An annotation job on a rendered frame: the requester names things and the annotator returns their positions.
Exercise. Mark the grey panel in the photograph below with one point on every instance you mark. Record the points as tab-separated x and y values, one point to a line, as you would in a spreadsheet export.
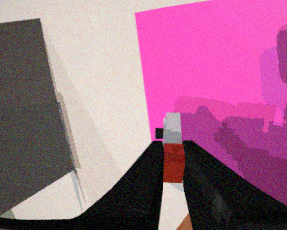
33	148

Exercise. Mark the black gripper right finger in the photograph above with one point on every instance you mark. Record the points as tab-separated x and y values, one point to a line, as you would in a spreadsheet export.
219	199

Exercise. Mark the pink flat square patch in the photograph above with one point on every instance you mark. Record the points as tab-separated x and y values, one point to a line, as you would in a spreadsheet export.
223	65

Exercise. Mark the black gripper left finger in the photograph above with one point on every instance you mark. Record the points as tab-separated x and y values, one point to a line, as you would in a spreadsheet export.
133	203

